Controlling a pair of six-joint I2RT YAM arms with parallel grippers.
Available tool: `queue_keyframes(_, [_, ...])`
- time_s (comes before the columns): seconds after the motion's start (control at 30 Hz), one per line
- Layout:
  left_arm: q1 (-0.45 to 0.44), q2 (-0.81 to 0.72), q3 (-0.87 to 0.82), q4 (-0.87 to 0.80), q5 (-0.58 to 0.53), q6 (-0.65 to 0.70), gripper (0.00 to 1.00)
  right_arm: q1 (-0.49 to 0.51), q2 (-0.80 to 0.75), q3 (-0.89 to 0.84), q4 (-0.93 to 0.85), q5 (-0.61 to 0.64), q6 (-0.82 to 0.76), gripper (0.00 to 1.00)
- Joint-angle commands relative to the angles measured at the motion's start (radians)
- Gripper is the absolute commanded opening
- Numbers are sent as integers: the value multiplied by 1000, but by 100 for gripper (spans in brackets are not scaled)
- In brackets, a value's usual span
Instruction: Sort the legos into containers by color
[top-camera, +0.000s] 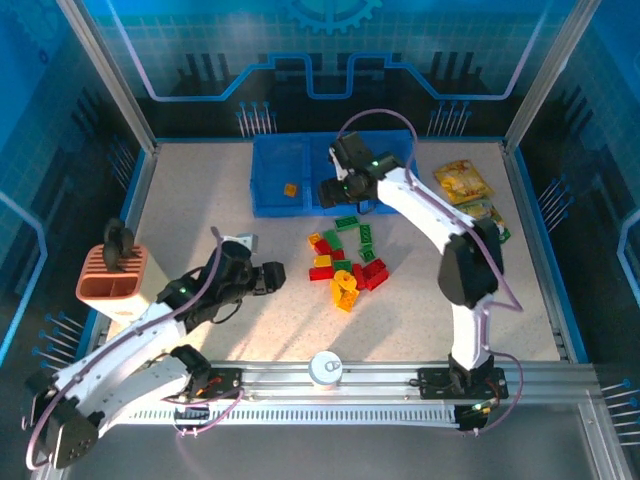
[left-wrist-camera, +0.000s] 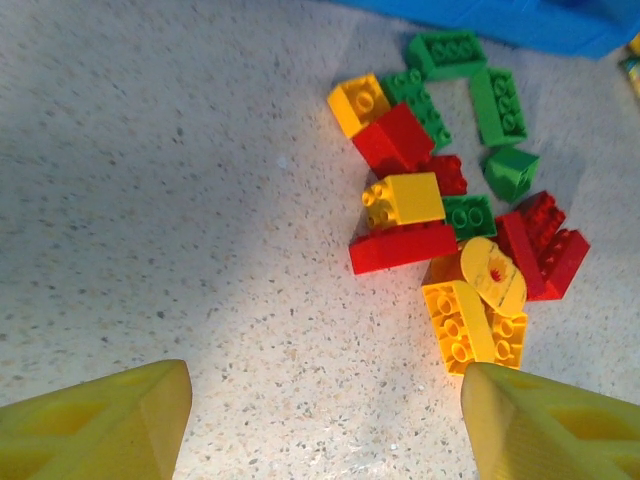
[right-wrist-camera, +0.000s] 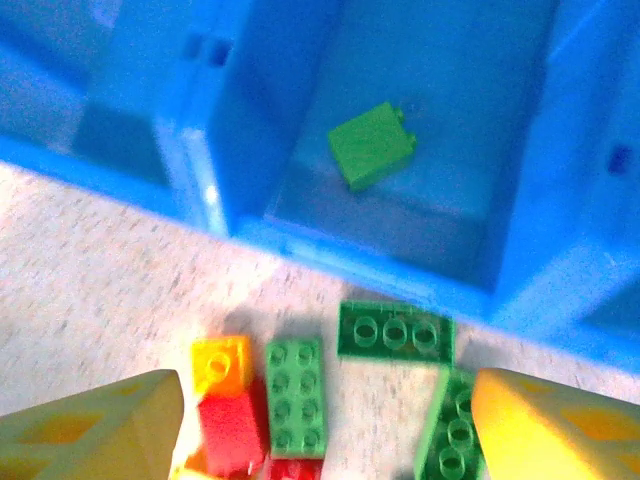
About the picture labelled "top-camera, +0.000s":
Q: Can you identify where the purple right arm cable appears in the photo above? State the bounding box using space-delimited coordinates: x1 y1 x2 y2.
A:
335 108 526 439

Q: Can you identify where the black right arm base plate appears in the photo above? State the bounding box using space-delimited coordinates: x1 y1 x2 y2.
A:
417 367 510 401

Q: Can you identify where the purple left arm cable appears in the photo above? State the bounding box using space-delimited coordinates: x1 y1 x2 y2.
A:
22 227 246 471

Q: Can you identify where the orange beige utensil holder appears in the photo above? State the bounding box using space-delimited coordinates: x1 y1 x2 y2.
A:
74 243 174 319

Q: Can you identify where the black utensil handle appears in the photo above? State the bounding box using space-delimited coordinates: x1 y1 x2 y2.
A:
117 227 137 262
103 217 124 272

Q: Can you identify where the white tin can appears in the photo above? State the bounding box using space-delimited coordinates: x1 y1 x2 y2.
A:
307 350 343 389

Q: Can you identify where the blue divided plastic bin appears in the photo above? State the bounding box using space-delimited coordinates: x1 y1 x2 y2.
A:
251 130 417 220

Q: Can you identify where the aluminium frame post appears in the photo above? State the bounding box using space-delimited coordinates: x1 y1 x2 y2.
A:
502 0 604 151
54 0 161 154

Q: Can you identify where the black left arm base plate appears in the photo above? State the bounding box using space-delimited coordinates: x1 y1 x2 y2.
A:
149 367 245 401

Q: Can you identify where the yellow snack bag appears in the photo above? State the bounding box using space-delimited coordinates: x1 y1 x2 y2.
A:
432 159 495 205

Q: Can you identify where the green snack bag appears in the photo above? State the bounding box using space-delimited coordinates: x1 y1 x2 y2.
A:
455 197 512 246

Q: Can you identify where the aluminium frame rail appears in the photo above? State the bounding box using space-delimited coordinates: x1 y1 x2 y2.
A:
59 358 601 407

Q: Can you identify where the white slotted cable duct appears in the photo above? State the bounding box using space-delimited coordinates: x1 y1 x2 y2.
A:
79 403 461 429

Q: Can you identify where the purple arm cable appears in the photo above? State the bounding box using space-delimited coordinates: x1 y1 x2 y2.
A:
22 227 246 471
335 108 526 439

